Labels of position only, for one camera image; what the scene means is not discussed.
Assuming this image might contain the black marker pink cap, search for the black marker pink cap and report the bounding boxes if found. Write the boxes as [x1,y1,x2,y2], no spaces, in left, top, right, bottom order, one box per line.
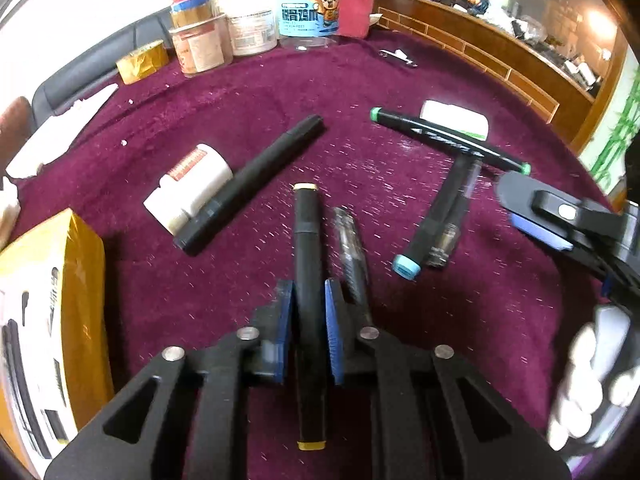
[427,158,482,268]

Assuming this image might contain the white bottle green label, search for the white bottle green label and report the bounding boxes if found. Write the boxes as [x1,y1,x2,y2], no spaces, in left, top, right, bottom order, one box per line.
[420,100,488,141]

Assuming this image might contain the black marker yellow cap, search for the black marker yellow cap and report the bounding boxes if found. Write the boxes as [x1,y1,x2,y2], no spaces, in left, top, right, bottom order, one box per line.
[293,183,326,452]

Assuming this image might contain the yellow cardboard box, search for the yellow cardboard box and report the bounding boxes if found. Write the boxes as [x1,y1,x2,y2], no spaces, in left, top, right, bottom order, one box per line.
[1,209,114,478]

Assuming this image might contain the black marker green caps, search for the black marker green caps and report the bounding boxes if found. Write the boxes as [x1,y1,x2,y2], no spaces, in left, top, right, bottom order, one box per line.
[370,107,532,176]

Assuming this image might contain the black marker teal cap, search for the black marker teal cap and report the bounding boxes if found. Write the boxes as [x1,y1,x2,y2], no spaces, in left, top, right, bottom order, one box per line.
[393,155,476,281]

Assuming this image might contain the clear gel pen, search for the clear gel pen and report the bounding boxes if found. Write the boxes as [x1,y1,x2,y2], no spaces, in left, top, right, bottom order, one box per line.
[330,207,373,333]

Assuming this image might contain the white bottle red label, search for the white bottle red label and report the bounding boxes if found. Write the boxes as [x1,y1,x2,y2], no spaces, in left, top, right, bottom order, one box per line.
[143,144,233,235]

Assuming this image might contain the long black marker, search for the long black marker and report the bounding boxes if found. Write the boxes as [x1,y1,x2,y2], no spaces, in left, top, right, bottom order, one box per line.
[174,115,324,255]

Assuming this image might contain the white gloved right hand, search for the white gloved right hand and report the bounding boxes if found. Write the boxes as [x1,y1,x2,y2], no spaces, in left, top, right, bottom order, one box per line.
[547,304,639,456]

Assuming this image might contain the wooden brick-pattern cabinet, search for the wooden brick-pattern cabinet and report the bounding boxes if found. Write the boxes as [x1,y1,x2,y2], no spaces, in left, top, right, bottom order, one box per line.
[374,0,629,155]

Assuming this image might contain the nail clipper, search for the nail clipper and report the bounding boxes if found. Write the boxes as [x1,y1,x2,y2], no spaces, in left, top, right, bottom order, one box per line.
[378,49,418,68]

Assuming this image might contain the purple velvet tablecloth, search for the purple velvet tablecloth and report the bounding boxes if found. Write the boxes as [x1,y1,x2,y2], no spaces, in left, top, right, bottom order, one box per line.
[17,32,604,479]

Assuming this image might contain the pink bottle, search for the pink bottle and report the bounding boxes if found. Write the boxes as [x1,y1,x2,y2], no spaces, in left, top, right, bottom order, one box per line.
[336,0,378,40]

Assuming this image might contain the white papers on table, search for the white papers on table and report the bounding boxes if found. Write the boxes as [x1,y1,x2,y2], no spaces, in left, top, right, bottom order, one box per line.
[6,84,118,179]

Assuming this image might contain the blue cartoon label jar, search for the blue cartoon label jar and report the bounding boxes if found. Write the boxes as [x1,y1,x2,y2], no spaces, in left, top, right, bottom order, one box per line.
[277,0,341,51]

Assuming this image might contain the brown armchair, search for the brown armchair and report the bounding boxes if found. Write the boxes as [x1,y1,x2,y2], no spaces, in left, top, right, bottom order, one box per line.
[0,96,34,176]

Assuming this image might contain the yellow tape roll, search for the yellow tape roll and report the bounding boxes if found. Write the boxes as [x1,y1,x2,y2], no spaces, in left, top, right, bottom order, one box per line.
[116,40,169,84]

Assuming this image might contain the white jar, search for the white jar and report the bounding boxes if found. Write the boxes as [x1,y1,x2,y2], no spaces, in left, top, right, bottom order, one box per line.
[218,0,278,56]

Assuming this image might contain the clear jar tan label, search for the clear jar tan label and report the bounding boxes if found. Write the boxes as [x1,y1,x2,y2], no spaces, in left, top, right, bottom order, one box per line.
[169,14,233,77]

